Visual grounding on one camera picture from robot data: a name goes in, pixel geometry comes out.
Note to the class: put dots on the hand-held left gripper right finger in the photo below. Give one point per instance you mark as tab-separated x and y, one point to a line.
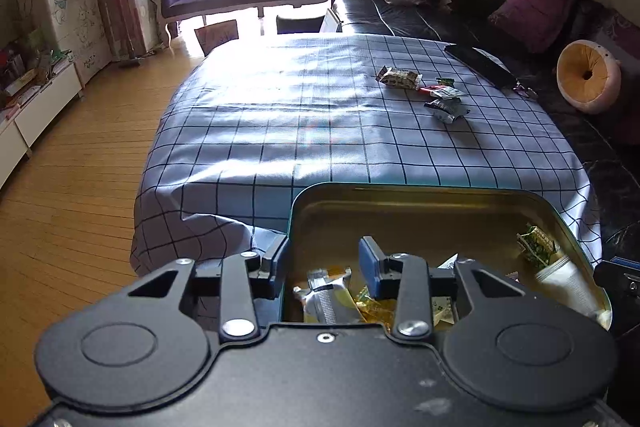
367	267

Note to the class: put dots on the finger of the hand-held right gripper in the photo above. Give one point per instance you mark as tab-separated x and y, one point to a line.
620	279
627	263

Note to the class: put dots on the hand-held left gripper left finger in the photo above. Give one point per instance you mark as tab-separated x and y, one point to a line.
280	259

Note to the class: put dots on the gold candy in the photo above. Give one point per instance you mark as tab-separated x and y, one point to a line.
381	311

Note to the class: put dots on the white grey snack pouch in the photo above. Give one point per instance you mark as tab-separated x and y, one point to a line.
570	287

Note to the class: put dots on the silver gold snack bar packet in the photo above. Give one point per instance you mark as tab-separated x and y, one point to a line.
325	299

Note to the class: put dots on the gold rectangular tin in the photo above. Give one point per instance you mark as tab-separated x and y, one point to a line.
425	217

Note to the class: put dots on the green yellow snack packet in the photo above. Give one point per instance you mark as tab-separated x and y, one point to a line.
537	244

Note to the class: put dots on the checked tablecloth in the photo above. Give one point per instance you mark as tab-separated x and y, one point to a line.
300	132

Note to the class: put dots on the round plush cushion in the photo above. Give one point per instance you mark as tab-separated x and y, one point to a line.
587	77

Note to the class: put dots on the brown snack packet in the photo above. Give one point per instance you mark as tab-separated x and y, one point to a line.
397	78

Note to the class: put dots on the white green snack packet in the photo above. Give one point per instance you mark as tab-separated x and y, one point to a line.
442	89

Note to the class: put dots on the bunch of keys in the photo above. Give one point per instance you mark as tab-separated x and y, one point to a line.
526	90

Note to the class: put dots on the dark chair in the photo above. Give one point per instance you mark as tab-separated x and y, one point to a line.
299	24
217	36

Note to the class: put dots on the black remote control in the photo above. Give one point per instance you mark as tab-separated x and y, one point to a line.
482	64

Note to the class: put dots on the purple pillow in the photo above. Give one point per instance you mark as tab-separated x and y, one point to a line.
535	12

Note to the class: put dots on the low white cabinet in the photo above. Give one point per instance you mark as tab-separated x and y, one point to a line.
42	107

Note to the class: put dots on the upright vacuum cleaner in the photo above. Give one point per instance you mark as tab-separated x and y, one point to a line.
122	7

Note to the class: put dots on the white cartoon print cabinet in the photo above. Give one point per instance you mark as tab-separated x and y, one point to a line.
65	7

